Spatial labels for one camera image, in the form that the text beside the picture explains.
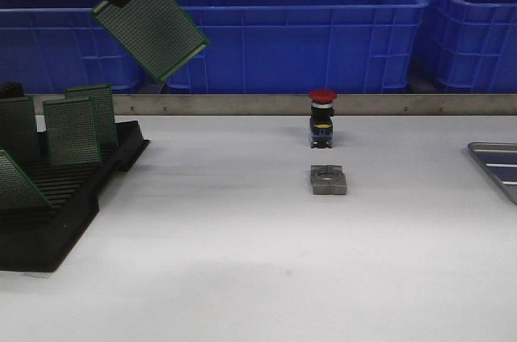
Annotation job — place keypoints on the green perforated circuit board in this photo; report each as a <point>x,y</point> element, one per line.
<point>71,132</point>

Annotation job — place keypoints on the green circuit board front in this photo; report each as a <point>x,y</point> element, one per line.
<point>17,190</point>

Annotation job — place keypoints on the black slotted board rack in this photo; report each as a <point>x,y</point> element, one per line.
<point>38,240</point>

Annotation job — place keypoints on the silver metal tray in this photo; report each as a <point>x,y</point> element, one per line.
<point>498,161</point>

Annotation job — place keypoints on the blue crate front left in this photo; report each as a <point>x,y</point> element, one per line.
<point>51,45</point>

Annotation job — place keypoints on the blue crate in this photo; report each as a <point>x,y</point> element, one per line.
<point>51,45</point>
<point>296,46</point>
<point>468,46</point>

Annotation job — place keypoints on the blue crate centre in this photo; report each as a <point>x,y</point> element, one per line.
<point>296,46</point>

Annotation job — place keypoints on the red emergency stop button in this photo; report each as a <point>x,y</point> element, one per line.
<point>320,122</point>

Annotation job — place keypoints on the blue crate front right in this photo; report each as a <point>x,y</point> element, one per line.
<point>468,46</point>

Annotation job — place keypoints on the steel shelf front rail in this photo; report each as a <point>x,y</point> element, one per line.
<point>299,105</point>

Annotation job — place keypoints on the grey metal mounting bracket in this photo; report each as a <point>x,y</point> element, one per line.
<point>328,180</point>

